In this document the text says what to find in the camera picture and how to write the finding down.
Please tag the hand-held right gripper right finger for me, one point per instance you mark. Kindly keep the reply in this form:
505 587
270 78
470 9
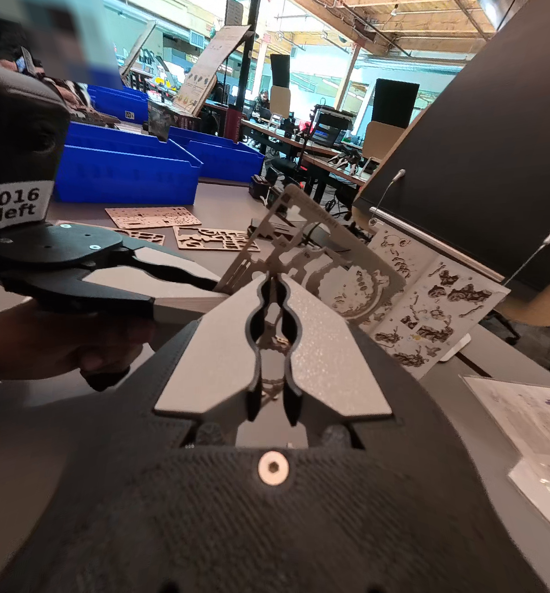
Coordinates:
335 366

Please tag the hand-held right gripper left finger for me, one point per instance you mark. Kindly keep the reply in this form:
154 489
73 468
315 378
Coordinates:
210 361

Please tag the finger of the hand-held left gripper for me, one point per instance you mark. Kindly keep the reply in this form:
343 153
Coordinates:
187 309
173 262

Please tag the wooden puzzle sheet with gear cutout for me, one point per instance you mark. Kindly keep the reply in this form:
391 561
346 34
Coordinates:
298 204

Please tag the grey desk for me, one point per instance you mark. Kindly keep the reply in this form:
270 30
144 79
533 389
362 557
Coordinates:
62 431

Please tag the person's left hand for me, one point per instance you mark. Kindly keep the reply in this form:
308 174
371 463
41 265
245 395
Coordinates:
48 343

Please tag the wooden puzzle sheet large cutouts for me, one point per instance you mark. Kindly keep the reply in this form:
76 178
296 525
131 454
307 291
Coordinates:
201 245

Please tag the wooden puzzle sheet small holes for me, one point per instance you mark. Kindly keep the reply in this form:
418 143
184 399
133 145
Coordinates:
150 217

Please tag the large blue plastic bin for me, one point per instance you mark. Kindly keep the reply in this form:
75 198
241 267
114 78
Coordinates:
126 171

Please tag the black battery charger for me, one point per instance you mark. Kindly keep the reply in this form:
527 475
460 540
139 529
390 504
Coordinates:
259 187

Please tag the printed instruction sheet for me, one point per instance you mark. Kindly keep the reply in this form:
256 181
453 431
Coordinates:
460 305

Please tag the dark foil packet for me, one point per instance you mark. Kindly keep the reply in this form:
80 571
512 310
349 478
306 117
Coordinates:
160 119

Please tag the background wooden table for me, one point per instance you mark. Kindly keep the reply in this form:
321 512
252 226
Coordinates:
321 160

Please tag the white-tipped thin rod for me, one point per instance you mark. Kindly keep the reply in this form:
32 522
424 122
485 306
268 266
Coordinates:
534 252
388 187

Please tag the cardboard sign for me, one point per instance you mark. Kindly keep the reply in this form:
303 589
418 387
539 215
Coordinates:
210 69

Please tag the paper in clear sleeve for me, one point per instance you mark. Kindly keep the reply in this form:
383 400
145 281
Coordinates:
530 426

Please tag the black machine with screen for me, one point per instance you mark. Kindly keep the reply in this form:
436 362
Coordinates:
333 127

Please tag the black board stand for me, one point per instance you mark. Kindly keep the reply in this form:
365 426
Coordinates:
488 139

